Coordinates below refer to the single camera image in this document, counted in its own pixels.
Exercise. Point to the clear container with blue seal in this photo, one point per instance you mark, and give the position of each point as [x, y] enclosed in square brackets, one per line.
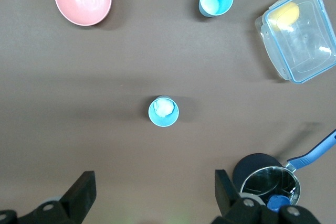
[302, 51]

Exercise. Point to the small blue round object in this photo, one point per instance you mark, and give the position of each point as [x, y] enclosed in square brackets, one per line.
[277, 202]

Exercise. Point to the yellow orange round fruit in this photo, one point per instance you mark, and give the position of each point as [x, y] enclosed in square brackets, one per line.
[286, 14]

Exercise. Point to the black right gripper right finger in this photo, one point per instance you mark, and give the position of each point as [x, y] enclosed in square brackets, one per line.
[228, 200]

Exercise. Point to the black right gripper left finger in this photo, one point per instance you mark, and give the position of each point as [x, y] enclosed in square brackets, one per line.
[78, 195]

